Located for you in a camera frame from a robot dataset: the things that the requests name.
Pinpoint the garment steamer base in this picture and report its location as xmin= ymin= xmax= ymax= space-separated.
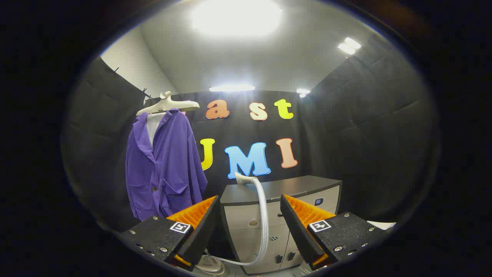
xmin=194 ymin=254 xmax=231 ymax=276

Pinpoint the grey cabinet with dark top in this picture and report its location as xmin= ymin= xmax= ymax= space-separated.
xmin=220 ymin=175 xmax=342 ymax=275

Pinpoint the white flat sheet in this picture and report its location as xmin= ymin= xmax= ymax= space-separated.
xmin=367 ymin=220 xmax=397 ymax=231

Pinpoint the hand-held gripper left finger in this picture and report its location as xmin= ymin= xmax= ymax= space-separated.
xmin=119 ymin=195 xmax=221 ymax=272

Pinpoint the purple jacket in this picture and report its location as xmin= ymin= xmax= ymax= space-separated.
xmin=125 ymin=109 xmax=208 ymax=222

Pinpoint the long strip ceiling light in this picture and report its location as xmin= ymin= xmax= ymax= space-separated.
xmin=209 ymin=85 xmax=256 ymax=92

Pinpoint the small rectangular ceiling light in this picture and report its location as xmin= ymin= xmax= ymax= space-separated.
xmin=337 ymin=37 xmax=362 ymax=55

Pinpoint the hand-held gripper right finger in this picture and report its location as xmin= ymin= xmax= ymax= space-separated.
xmin=280 ymin=194 xmax=385 ymax=270

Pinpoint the large ceiling light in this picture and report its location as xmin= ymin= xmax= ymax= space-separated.
xmin=191 ymin=0 xmax=283 ymax=37

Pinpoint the white clothes hanger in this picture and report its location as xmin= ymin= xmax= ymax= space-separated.
xmin=136 ymin=91 xmax=200 ymax=117

